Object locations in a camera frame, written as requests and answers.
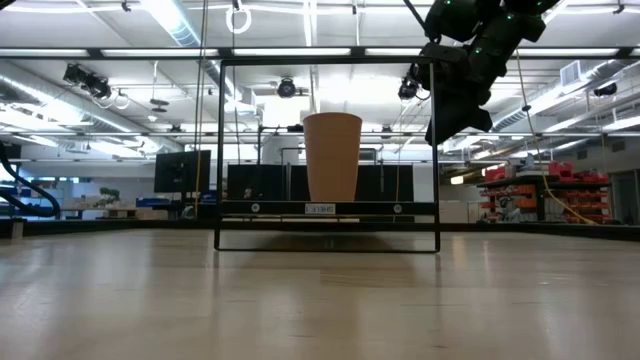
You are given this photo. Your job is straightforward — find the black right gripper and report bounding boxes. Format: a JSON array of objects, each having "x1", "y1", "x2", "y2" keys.
[{"x1": 417, "y1": 41, "x2": 494, "y2": 147}]

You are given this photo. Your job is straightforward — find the tall orange cup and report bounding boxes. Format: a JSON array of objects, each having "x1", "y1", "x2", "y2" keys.
[{"x1": 302, "y1": 112, "x2": 364, "y2": 203}]

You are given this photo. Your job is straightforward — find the shelving with red bins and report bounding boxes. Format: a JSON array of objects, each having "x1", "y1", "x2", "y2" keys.
[{"x1": 476, "y1": 159, "x2": 614, "y2": 225}]

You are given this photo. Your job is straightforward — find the small green potted plant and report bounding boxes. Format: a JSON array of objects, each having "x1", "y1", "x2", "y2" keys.
[{"x1": 98, "y1": 186, "x2": 122, "y2": 208}]

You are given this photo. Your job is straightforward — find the black hanging camera with cable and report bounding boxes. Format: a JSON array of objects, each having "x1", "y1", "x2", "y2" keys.
[{"x1": 397, "y1": 63, "x2": 432, "y2": 102}]

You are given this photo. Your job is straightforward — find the yellow and grey hanging cable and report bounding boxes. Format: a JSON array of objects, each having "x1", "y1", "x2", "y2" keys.
[{"x1": 514, "y1": 49, "x2": 599, "y2": 226}]

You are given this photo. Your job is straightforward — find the black metal frame shelf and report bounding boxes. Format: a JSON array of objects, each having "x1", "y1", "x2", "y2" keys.
[{"x1": 213, "y1": 56, "x2": 442, "y2": 254}]

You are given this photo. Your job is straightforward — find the round black ceiling camera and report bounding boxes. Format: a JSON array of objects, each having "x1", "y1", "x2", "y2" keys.
[{"x1": 276, "y1": 76, "x2": 298, "y2": 100}]

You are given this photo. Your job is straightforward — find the black background workstation frame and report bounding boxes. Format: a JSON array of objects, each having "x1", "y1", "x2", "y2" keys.
[{"x1": 226, "y1": 123, "x2": 416, "y2": 203}]

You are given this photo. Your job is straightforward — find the white coiled cable ring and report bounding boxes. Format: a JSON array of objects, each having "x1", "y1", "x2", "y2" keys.
[{"x1": 225, "y1": 3, "x2": 253, "y2": 36}]

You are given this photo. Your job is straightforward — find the black ceiling camera pair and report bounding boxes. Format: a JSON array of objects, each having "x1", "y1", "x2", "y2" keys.
[{"x1": 62, "y1": 62, "x2": 113, "y2": 101}]

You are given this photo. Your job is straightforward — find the black corrugated cable hose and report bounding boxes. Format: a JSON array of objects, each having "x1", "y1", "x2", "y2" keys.
[{"x1": 0, "y1": 141, "x2": 62, "y2": 219}]

